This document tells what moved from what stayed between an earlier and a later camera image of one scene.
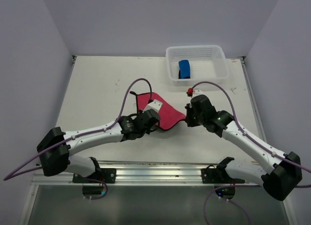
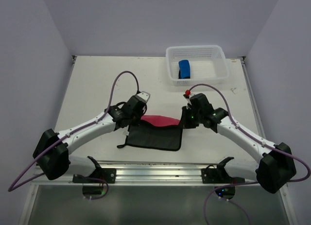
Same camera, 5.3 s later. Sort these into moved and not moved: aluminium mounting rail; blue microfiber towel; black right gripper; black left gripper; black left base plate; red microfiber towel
Moved: black left gripper; red microfiber towel
Not moved: aluminium mounting rail; black left base plate; blue microfiber towel; black right gripper
